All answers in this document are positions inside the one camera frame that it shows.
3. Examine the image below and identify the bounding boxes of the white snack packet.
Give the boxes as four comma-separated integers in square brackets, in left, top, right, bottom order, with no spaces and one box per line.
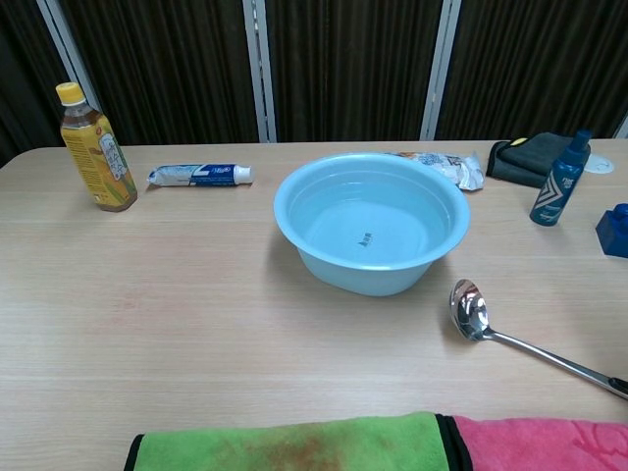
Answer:
[387,150,487,193]

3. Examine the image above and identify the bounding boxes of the blue toy brick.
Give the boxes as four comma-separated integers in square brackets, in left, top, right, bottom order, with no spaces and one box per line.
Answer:
[595,201,628,259]

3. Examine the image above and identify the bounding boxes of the blue spray bottle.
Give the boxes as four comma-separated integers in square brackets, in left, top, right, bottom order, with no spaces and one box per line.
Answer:
[529,129,593,229]

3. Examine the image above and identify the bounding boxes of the green microfibre towel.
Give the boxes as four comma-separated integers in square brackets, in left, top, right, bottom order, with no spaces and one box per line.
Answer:
[122,411,472,471]

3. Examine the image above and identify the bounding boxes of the dark pleated screen fabric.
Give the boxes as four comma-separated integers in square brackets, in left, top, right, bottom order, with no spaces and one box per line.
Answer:
[0,0,628,168]

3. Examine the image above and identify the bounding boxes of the yellow tea bottle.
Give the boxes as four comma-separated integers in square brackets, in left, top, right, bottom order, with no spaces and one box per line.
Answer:
[54,81,139,213]

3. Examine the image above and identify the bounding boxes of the silver metal ladle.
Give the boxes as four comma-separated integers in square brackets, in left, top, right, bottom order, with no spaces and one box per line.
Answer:
[448,278,628,401]

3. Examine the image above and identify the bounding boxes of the dark grey folded cloth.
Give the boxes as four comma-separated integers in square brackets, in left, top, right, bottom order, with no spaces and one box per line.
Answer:
[485,131,595,188]

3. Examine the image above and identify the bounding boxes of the pink microfibre towel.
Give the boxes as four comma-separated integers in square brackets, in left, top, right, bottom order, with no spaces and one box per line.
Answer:
[450,415,628,471]

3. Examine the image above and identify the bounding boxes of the white round table grommet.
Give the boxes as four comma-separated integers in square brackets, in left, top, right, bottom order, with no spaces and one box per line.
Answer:
[586,151,615,176]

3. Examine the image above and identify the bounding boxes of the white blue toothpaste tube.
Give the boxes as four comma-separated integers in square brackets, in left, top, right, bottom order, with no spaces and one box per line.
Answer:
[145,163,255,189]

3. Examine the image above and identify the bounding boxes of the light blue plastic basin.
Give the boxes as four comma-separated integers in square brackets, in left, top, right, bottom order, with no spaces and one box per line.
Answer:
[273,152,472,298]

